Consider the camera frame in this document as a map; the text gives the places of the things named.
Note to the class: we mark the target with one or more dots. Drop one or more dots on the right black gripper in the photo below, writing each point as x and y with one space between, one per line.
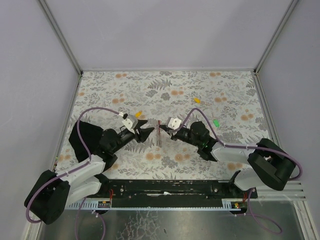
172 131

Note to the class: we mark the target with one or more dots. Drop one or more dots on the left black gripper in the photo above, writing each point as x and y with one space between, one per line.
138 132

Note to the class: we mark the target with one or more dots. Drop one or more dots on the orange tag key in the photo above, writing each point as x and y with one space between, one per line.
139 113

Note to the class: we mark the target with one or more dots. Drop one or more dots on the red grey key organizer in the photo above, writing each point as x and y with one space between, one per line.
159 134

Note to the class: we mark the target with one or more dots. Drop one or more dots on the green tag key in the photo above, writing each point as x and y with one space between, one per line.
215 121

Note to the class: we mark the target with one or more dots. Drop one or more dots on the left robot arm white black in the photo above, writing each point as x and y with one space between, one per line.
53 191

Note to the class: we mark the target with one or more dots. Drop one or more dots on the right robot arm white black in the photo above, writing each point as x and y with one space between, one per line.
269 165

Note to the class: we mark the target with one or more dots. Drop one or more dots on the yellow tag key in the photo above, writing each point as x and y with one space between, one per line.
201 102

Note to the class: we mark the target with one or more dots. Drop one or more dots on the black cloth cap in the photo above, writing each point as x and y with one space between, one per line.
91 135

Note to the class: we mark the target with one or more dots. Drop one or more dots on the floral table mat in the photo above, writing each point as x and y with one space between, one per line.
232 96

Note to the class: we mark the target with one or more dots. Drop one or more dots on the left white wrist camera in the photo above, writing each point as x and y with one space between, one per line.
129 121

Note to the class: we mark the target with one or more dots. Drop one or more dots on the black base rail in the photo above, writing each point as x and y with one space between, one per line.
169 194

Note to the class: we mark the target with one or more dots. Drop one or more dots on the aluminium frame posts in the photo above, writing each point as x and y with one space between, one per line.
163 35

